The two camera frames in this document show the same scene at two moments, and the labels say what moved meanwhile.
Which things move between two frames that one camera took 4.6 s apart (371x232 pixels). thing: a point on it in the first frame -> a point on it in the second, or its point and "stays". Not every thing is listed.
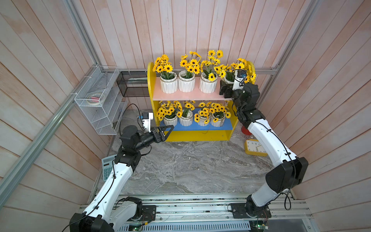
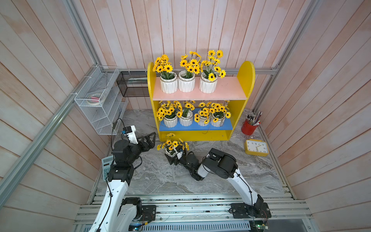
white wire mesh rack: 102,100 stays
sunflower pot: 186,120 stays
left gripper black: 162,138 -> 151,145
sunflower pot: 186,78 stays
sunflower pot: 168,81 stays
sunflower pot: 211,70 stays
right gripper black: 230,91 -> 171,160
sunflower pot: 240,64 -> 170,147
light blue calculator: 107,164 stays
